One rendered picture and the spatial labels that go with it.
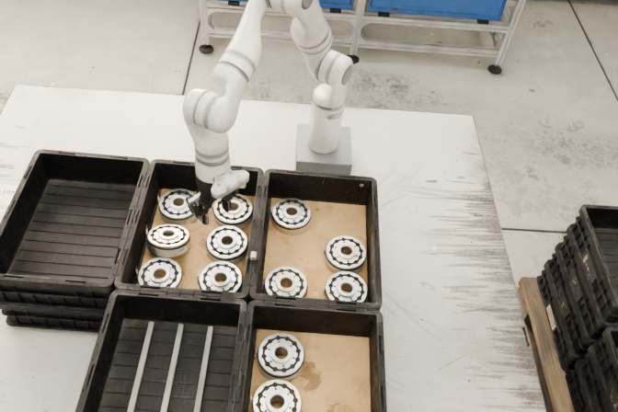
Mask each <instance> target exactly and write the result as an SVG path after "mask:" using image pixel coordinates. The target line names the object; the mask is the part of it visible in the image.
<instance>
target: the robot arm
mask: <svg viewBox="0 0 618 412"><path fill-rule="evenodd" d="M268 8H272V9H275V10H278V11H280V12H283V13H287V14H290V15H292V16H294V18H293V20H292V23H291V35H292V39H293V41H294V42H295V44H296V46H297V47H298V49H299V50H300V51H301V53H302V55H303V57H304V59H305V61H306V64H307V67H308V70H309V72H310V74H311V76H312V77H313V78H314V79H316V80H318V81H320V82H322V83H324V84H322V85H320V86H318V87H317V88H316V89H315V91H314V93H313V102H312V110H311V119H310V127H309V134H308V145H309V147H310V148H311V149H312V150H313V151H315V152H317V153H319V154H328V153H331V152H333V151H335V150H336V148H337V146H338V137H339V132H340V125H341V120H342V114H343V109H344V103H345V98H346V95H347V92H348V88H349V80H350V76H351V72H352V66H353V62H352V60H351V58H350V57H348V56H347V55H345V54H342V53H340V52H338V51H334V50H331V49H329V48H330V46H331V44H332V40H333V35H332V31H331V28H330V27H329V25H328V23H327V21H326V18H325V16H324V13H323V11H322V8H321V6H320V4H319V0H248V3H247V5H246V9H245V11H244V14H243V15H242V18H241V21H240V23H239V25H238V28H237V30H236V32H235V34H234V36H233V38H232V40H231V42H230V44H229V46H228V47H227V49H226V50H225V52H224V54H223V56H222V57H221V59H220V61H219V62H218V63H217V65H216V66H215V68H214V70H213V72H212V78H213V80H214V82H215V83H216V84H217V85H218V86H219V87H221V88H222V89H223V90H225V91H226V93H225V95H224V96H220V95H218V94H215V93H213V92H211V91H209V90H206V89H203V88H194V89H192V90H190V91H189V92H188V93H187V95H186V96H185V98H184V102H183V107H182V111H183V117H184V121H185V122H186V125H187V127H188V129H189V133H190V135H191V137H192V139H193V141H194V146H195V172H196V182H197V186H198V190H197V192H196V193H197V194H196V195H195V196H193V197H192V198H191V197H190V196H188V197H186V203H187V204H188V206H189V210H190V212H191V213H192V214H193V215H194V216H195V217H196V218H197V219H200V221H201V222H202V223H203V224H205V225H207V224H209V216H208V211H209V209H210V208H211V207H212V205H213V202H214V201H216V200H217V199H220V198H222V207H223V209H224V210H225V211H226V212H229V211H230V209H231V200H232V199H233V196H237V195H238V193H239V189H240V187H242V186H243V185H245V184H246V183H247V182H248V180H249V173H248V172H247V171H245V170H231V160H230V155H229V138H228V134H227V133H226V132H228V131H229V130H230V129H231V128H232V127H233V126H234V124H235V121H236V117H237V113H238V110H239V105H240V102H241V98H242V96H243V93H244V90H245V88H246V85H247V83H248V81H249V79H250V78H251V76H252V74H253V73H254V72H255V70H256V69H257V67H258V64H259V61H260V58H261V52H262V43H261V30H260V27H261V19H262V17H263V15H264V14H265V12H266V11H267V9H268ZM198 203H199V204H198ZM203 207H204V209H203Z"/></svg>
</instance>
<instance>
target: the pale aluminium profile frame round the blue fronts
mask: <svg viewBox="0 0 618 412"><path fill-rule="evenodd" d="M199 1H200V31H201V44H202V45H201V46H200V47H199V51H200V52H202V53H210V52H212V51H213V47H212V46H211V45H210V44H209V42H210V37H217V38H230V39H232V38H233V36H234V34H235V32H236V30H237V29H229V28H216V26H214V25H213V24H212V15H213V12H214V11H221V12H233V13H244V11H245V9H246V5H247V3H240V1H228V2H225V1H216V0H199ZM525 2H526V0H516V1H510V0H507V3H506V5H505V8H504V10H503V13H502V16H501V19H502V21H503V22H496V20H484V19H478V20H468V19H456V18H444V17H420V16H408V15H396V14H390V13H386V12H378V13H371V12H364V8H365V3H366V0H354V2H353V8H352V10H350V9H349V11H347V10H341V9H337V8H330V9H323V8H322V11H323V13H324V16H325V18H326V19H331V20H344V21H348V22H349V27H350V34H348V35H347V36H345V37H341V36H333V40H332V44H331V46H343V47H350V49H349V55H347V56H348V57H350V58H351V60H352V62H353V64H355V63H358V62H359V57H358V56H356V55H357V52H358V48H369V49H382V50H394V51H407V52H432V53H444V54H457V55H470V56H483V57H495V58H494V61H493V63H494V64H491V65H489V66H488V68H487V70H488V71H489V72H490V73H491V74H501V72H502V69H501V68H500V66H501V65H502V62H503V60H504V57H505V55H506V52H507V49H508V47H509V43H510V41H511V38H512V36H513V33H514V30H515V28H516V26H517V24H518V21H519V18H520V16H521V12H522V9H523V7H524V5H525ZM509 6H513V8H512V11H511V13H510V11H509ZM264 15H270V16H283V17H293V16H292V15H290V14H287V13H283V12H280V11H278V10H275V9H272V8H268V9H267V11H266V12H265V14H264ZM369 23H381V24H393V25H405V26H418V27H430V28H442V29H466V30H478V31H489V34H490V37H491V39H492V42H493V45H494V48H491V47H479V46H466V45H453V44H441V43H428V42H416V41H403V40H379V39H366V37H364V36H363V35H362V34H361V29H362V27H364V26H365V25H367V24H369ZM499 32H503V36H502V38H501V36H500V34H499ZM261 40H267V41H280V42H292V43H295V42H294V41H293V39H292V35H291V33H290V32H278V31H266V30H261Z"/></svg>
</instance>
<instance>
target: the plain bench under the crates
mask: <svg viewBox="0 0 618 412"><path fill-rule="evenodd" d="M184 98H185V96H181V95H168V94H154V93H141V92H127V91H113V90H99V89H86V88H72V87H58V86H33V85H19V84H15V86H14V88H13V90H12V92H11V94H10V96H9V98H8V100H7V101H6V103H5V105H4V107H3V109H2V111H1V113H0V184H5V185H13V186H18V185H19V183H20V181H21V179H22V177H23V175H24V173H25V171H26V169H27V167H28V165H29V162H30V160H31V158H32V156H33V155H34V153H35V152H36V151H38V150H40V149H47V150H58V151H69V152H79V153H90V154H102V155H122V156H133V157H143V158H147V159H148V160H149V162H151V161H153V160H155V159H165V160H177V161H188V162H195V146H194V141H193V139H192V137H191V135H190V133H189V129H188V127H187V125H186V122H185V121H184V117H183V111H182V107H183V102H184ZM311 110H312V104H303V103H290V102H276V101H262V100H248V99H241V102H240V105H239V110H238V113H237V117H236V121H235V124H234V126H233V127H232V128H231V129H230V130H229V131H228V132H226V133H227V134H228V138H229V155H230V160H231V166H252V167H259V168H261V169H262V170H263V171H264V173H265V171H266V170H267V169H270V168H274V169H285V170H295V146H296V136H297V125H298V123H303V124H310V119H311ZM340 126H344V127H350V135H351V153H352V168H351V173H350V175H351V176H361V177H373V178H375V179H376V181H377V188H378V210H379V231H380V252H381V274H382V296H383V304H382V307H381V310H380V312H381V313H382V315H383V337H384V359H385V380H386V402H387V412H547V411H546V407H545V403H544V397H543V393H542V389H541V385H540V382H539V378H538V374H537V371H536V367H535V363H534V359H533V355H532V349H531V345H530V341H529V338H528V334H527V330H526V326H525V323H524V319H523V315H522V311H521V305H520V301H519V297H518V294H517V290H516V286H515V282H514V279H513V275H512V271H511V267H510V263H509V257H508V253H507V249H506V246H505V242H504V238H503V234H502V230H501V226H500V222H499V218H498V212H497V208H496V204H495V201H494V197H493V193H492V189H491V186H490V182H489V178H488V174H487V171H486V164H485V160H484V157H483V153H482V149H481V145H480V142H479V138H478V134H477V130H476V126H475V120H474V116H470V115H465V114H452V113H439V112H425V111H411V110H398V109H371V108H357V107H344V109H343V114H342V120H341V125H340ZM6 318H7V316H6V315H3V314H2V309H0V412H75V409H76V406H77V403H78V399H79V396H80V394H81V390H82V387H83V384H84V380H85V378H86V372H87V369H88V366H89V363H90V360H91V357H92V354H93V350H94V347H95V345H96V341H97V336H98V333H92V332H80V331H68V330H56V329H44V328H32V327H20V326H8V325H7V324H6Z"/></svg>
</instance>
